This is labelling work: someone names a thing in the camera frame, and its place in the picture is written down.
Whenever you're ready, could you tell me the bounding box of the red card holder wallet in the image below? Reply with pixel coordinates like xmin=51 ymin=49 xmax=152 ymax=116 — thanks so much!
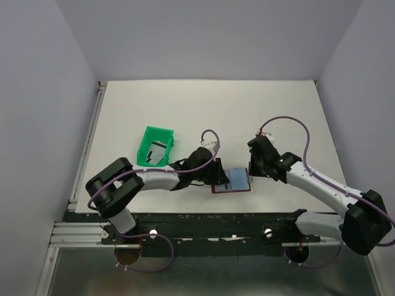
xmin=211 ymin=168 xmax=252 ymax=194

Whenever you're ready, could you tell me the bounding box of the front aluminium rail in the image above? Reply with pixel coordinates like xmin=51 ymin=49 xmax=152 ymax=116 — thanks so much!
xmin=49 ymin=222 xmax=340 ymax=249

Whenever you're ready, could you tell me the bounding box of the left aluminium rail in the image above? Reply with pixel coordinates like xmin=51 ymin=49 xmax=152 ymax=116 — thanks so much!
xmin=66 ymin=81 xmax=108 ymax=212

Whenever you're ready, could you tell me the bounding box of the aluminium rail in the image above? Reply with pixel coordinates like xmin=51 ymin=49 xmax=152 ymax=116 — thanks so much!
xmin=49 ymin=222 xmax=340 ymax=249
xmin=66 ymin=81 xmax=108 ymax=212

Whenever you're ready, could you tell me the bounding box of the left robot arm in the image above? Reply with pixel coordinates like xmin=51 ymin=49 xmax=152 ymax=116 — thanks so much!
xmin=85 ymin=147 xmax=230 ymax=244

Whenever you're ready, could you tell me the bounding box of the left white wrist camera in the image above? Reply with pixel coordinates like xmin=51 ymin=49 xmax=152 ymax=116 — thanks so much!
xmin=201 ymin=140 xmax=220 ymax=153

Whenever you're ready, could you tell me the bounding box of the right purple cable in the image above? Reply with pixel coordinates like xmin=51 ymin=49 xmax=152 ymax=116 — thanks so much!
xmin=259 ymin=115 xmax=395 ymax=269

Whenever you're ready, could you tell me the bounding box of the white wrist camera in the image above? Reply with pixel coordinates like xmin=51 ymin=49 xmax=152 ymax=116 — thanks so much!
xmin=256 ymin=130 xmax=274 ymax=143
xmin=201 ymin=140 xmax=220 ymax=153

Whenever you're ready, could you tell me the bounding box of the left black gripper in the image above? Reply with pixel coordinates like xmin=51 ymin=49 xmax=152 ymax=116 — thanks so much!
xmin=192 ymin=158 xmax=230 ymax=186

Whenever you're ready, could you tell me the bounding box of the silver card in tray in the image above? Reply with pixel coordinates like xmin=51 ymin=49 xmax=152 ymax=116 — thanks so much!
xmin=146 ymin=141 xmax=167 ymax=165

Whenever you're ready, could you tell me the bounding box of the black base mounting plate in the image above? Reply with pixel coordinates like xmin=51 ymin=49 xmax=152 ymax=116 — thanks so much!
xmin=100 ymin=211 xmax=322 ymax=258

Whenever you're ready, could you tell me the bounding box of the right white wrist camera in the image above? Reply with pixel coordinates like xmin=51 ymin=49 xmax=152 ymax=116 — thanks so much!
xmin=256 ymin=130 xmax=274 ymax=143

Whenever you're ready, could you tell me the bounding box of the green plastic card tray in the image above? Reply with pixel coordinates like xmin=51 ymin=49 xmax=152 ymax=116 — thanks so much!
xmin=137 ymin=126 xmax=174 ymax=167

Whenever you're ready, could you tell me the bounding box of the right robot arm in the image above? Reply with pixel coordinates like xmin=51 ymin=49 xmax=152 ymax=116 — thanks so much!
xmin=247 ymin=135 xmax=393 ymax=255

